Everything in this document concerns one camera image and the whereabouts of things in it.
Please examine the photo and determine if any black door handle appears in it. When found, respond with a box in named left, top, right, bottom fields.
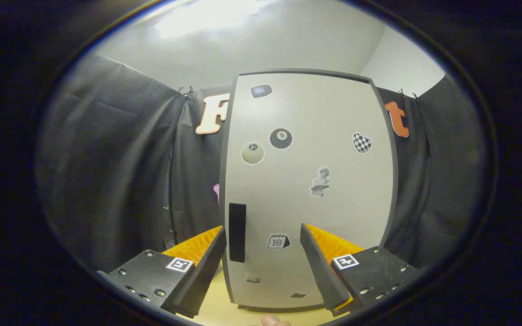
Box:
left=228, top=203, right=247, bottom=263

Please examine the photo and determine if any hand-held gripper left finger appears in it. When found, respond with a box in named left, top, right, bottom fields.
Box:
left=97, top=225, right=227, bottom=319

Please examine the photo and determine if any grey cabinet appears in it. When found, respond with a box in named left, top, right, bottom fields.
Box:
left=219, top=68, right=400, bottom=313

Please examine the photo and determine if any white cabinet door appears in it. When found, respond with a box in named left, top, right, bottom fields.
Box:
left=225, top=72, right=395, bottom=309

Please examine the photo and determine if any black backdrop cloth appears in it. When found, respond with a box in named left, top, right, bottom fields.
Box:
left=37, top=54, right=481, bottom=272

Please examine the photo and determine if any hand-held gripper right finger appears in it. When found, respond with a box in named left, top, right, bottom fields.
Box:
left=300, top=223, right=420, bottom=317

